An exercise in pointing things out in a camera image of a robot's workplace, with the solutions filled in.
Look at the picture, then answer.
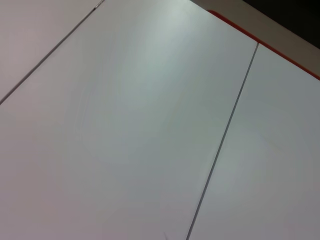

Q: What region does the orange table edge trim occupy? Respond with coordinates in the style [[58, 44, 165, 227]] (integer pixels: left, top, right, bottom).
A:
[[206, 9, 320, 81]]

